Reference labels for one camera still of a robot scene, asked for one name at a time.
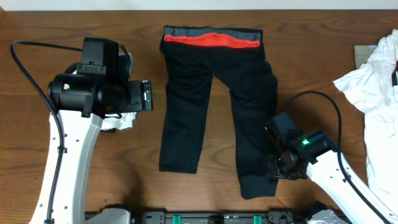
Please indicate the folded white garment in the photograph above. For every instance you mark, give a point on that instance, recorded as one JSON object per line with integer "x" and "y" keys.
{"x": 118, "y": 121}

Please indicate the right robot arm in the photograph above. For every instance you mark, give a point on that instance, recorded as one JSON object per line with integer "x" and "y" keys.
{"x": 315, "y": 156}

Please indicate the grey cloth piece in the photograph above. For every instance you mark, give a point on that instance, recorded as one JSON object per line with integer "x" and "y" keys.
{"x": 362, "y": 53}

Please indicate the crumpled white shirt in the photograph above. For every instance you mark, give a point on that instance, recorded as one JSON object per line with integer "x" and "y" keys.
{"x": 372, "y": 89}

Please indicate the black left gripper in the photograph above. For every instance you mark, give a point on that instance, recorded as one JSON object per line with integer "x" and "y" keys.
{"x": 140, "y": 100}

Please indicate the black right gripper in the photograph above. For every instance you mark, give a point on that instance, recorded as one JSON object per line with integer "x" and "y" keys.
{"x": 273, "y": 172}

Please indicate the folded black garment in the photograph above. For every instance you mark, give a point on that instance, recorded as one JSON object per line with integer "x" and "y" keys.
{"x": 109, "y": 131}

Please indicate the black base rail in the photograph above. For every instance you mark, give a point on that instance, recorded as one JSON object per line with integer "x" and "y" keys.
{"x": 315, "y": 213}

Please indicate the black leggings with red waistband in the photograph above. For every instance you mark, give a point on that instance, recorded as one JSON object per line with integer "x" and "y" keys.
{"x": 224, "y": 70}

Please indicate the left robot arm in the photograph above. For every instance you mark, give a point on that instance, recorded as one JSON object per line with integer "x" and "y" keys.
{"x": 90, "y": 95}

